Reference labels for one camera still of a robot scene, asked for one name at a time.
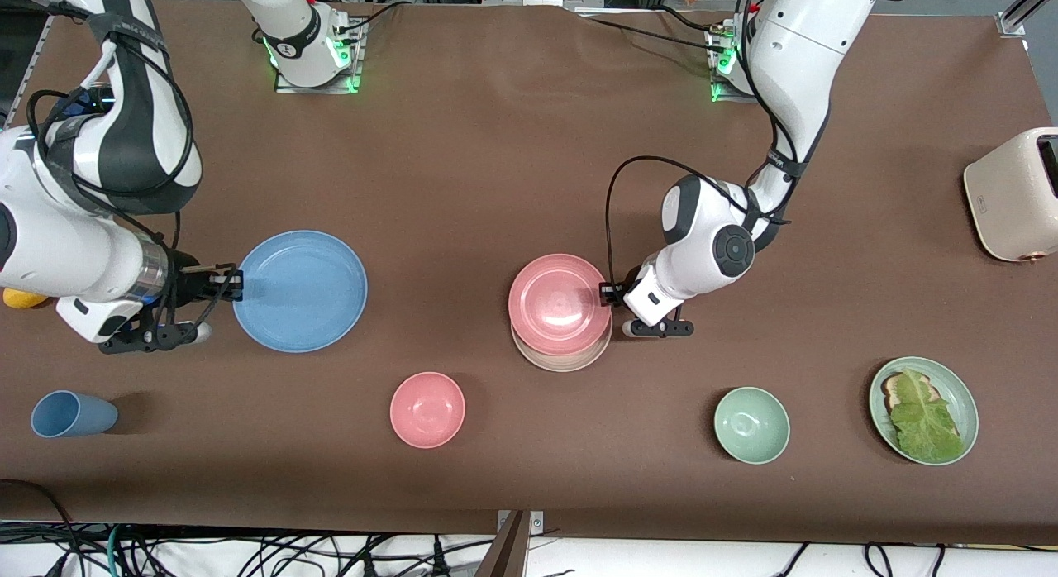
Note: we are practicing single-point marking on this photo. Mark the pink plate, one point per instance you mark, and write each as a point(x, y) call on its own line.
point(558, 304)

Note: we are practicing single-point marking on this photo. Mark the beige plate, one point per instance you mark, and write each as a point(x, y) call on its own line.
point(562, 364)

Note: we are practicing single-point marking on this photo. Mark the metal table edge bracket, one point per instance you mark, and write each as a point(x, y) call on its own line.
point(536, 523)

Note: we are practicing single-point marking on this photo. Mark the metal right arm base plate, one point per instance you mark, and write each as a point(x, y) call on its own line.
point(347, 77)

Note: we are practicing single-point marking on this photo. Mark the blue cup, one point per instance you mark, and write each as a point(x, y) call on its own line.
point(74, 414)

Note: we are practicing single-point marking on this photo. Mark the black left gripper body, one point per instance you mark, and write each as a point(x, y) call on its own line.
point(630, 281)

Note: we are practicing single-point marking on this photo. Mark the toast bread slice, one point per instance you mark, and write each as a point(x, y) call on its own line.
point(893, 387)

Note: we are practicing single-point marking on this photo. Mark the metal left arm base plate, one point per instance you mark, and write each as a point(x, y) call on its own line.
point(721, 88)

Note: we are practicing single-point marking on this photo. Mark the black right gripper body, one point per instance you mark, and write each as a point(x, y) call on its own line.
point(185, 281)

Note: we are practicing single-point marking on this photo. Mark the green plate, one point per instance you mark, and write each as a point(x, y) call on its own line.
point(963, 395)

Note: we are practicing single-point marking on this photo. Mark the green lettuce leaf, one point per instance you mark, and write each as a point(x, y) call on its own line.
point(926, 424)

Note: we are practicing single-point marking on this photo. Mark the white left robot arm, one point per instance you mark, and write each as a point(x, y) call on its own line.
point(793, 56)

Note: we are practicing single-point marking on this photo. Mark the yellow mango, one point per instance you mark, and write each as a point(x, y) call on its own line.
point(21, 300)

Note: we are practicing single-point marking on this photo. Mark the brown table cover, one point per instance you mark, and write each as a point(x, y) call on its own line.
point(496, 188)

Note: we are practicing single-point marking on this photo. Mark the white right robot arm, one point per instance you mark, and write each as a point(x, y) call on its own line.
point(83, 255)

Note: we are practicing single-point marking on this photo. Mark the aluminium frame profile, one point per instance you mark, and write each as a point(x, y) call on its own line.
point(1012, 21)

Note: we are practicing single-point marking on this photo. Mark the blue plate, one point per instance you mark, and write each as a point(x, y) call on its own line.
point(302, 292)

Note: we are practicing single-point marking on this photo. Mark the small pink bowl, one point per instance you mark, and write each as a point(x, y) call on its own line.
point(427, 410)

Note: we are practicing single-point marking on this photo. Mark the beige toaster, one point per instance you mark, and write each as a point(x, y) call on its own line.
point(1012, 197)

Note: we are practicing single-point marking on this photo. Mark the small green bowl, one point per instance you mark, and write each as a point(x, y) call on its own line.
point(751, 425)

